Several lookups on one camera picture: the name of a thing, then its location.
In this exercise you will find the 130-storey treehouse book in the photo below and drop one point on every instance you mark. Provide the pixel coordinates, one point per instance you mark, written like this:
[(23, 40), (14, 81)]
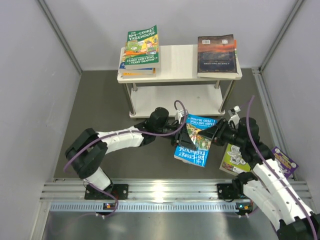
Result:
[(145, 74)]

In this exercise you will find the white two-tier wooden shelf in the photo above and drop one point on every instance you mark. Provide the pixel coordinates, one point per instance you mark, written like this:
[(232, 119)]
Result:
[(177, 79)]

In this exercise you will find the dark tale of cities book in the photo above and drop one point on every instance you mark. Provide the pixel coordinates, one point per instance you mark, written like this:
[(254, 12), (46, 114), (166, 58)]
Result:
[(216, 57)]

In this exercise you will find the green 104-storey treehouse book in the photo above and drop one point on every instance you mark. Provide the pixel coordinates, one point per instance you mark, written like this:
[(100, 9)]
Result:
[(142, 49)]

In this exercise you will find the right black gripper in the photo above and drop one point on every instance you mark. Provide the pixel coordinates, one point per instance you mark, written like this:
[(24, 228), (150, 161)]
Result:
[(215, 133)]

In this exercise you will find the purple cartoon book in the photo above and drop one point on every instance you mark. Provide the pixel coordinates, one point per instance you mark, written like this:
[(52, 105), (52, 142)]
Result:
[(285, 163)]

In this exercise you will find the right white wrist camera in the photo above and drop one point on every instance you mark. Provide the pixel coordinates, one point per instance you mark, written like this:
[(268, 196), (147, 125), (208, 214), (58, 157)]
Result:
[(233, 115)]

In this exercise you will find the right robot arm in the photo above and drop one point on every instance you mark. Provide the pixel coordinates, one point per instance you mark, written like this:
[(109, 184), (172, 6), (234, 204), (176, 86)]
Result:
[(265, 184)]

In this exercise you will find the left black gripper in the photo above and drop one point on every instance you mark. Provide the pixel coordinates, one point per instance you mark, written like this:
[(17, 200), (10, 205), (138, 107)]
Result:
[(181, 136)]

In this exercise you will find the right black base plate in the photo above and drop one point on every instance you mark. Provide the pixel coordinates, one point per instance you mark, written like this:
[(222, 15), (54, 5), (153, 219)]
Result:
[(230, 192)]

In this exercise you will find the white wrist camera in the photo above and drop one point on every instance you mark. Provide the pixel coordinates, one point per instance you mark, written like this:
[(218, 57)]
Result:
[(233, 115), (180, 114)]

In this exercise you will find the orange 78-storey treehouse book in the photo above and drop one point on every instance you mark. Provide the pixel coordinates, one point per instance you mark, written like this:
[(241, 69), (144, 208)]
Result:
[(235, 46)]

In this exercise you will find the slotted grey cable duct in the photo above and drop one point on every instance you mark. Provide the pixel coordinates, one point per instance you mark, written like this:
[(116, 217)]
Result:
[(143, 207)]

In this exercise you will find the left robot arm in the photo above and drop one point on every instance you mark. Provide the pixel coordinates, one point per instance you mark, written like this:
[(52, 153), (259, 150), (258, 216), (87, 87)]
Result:
[(87, 152)]

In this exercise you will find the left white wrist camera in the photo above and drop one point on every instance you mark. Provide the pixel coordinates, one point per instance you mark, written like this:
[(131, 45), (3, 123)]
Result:
[(180, 114)]

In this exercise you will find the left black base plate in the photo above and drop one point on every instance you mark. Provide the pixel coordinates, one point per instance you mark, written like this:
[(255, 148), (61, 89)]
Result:
[(119, 191)]

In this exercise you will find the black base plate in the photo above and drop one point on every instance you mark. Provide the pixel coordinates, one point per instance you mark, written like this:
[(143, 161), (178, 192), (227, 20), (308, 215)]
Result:
[(119, 191), (230, 192)]

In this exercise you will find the light blue storey treehouse book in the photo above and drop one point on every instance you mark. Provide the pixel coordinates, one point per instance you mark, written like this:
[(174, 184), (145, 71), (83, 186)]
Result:
[(199, 156)]

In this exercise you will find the aluminium mounting rail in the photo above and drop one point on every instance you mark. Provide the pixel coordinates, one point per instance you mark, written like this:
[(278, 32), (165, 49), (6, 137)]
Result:
[(140, 190)]

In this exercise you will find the lime green cartoon book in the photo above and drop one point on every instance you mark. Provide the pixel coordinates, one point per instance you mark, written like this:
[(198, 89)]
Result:
[(232, 162)]

